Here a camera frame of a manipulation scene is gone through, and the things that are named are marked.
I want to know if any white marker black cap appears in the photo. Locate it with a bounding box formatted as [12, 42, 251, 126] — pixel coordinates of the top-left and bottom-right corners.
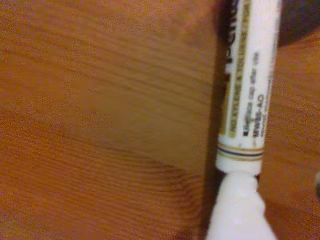
[214, 0, 280, 176]

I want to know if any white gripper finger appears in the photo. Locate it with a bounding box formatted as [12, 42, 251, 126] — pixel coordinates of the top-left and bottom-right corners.
[204, 171, 278, 240]

